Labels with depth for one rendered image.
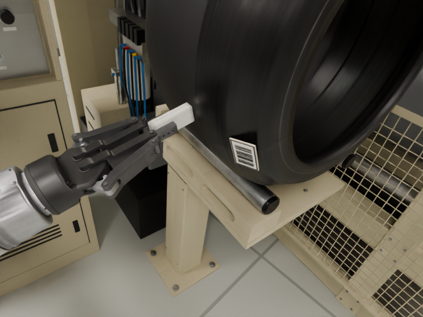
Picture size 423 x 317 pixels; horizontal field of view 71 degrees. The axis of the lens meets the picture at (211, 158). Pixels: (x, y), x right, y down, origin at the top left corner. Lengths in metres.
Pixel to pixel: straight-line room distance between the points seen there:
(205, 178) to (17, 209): 0.41
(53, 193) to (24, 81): 0.67
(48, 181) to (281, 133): 0.31
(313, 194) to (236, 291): 0.82
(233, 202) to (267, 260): 1.02
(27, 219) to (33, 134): 0.70
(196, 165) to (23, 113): 0.56
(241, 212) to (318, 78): 0.46
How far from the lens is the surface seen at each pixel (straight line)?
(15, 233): 0.42
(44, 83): 1.02
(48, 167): 0.41
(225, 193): 0.66
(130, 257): 1.58
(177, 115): 0.45
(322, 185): 0.86
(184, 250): 1.34
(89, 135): 0.47
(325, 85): 0.89
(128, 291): 1.50
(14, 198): 0.40
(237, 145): 0.42
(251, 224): 0.62
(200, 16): 0.40
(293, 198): 0.79
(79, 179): 0.41
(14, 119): 1.05
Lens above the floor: 1.34
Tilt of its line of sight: 39 degrees down
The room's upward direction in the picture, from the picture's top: 8 degrees clockwise
